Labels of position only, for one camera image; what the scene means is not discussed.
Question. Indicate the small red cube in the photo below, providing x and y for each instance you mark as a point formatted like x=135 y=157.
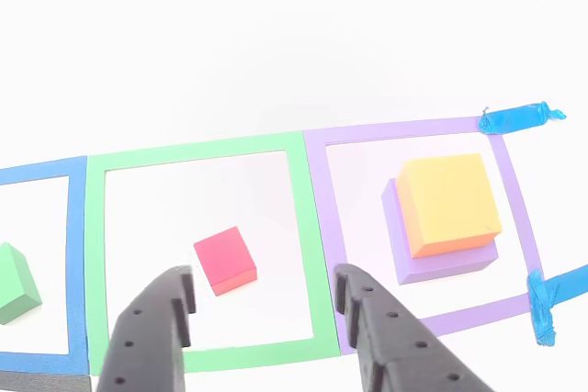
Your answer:
x=225 y=259

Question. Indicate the purple square frame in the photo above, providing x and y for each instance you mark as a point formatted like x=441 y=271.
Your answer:
x=317 y=190

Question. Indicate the large purple cube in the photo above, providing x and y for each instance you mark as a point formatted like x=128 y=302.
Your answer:
x=450 y=265

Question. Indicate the blue tape strip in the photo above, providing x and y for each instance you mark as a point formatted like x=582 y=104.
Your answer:
x=542 y=300
x=514 y=119

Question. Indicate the green cube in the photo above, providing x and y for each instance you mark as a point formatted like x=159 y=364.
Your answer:
x=14 y=286

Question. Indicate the green square frame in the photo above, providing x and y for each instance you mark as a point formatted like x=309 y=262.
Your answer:
x=94 y=249

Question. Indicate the black square frame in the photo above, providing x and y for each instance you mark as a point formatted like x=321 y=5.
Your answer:
x=41 y=383

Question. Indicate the orange cube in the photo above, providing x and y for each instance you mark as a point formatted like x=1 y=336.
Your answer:
x=450 y=199

